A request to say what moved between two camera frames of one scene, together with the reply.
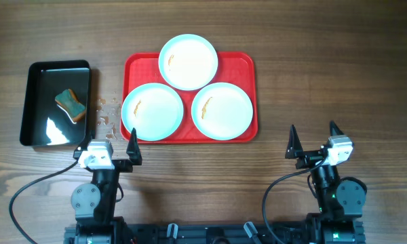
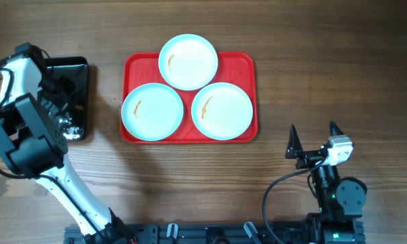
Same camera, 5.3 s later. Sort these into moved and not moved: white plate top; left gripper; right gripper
Moved: left gripper
Not moved: right gripper; white plate top
